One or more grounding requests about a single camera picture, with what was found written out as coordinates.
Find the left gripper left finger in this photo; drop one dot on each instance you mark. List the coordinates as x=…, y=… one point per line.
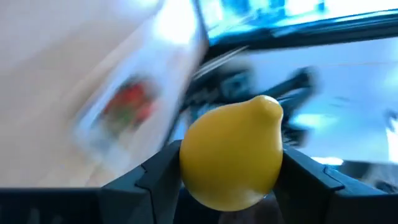
x=140, y=199

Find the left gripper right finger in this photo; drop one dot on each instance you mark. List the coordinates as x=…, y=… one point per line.
x=311, y=202

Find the yellow lemon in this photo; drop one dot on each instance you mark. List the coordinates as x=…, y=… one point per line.
x=231, y=155

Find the red strawberry with leaves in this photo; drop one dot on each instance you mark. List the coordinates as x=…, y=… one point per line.
x=133, y=96

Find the clear plastic tupperware container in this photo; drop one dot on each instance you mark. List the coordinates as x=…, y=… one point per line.
x=161, y=62

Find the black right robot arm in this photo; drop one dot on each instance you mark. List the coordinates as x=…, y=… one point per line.
x=236, y=84

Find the black aluminium table frame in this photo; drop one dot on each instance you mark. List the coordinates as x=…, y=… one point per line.
x=311, y=31

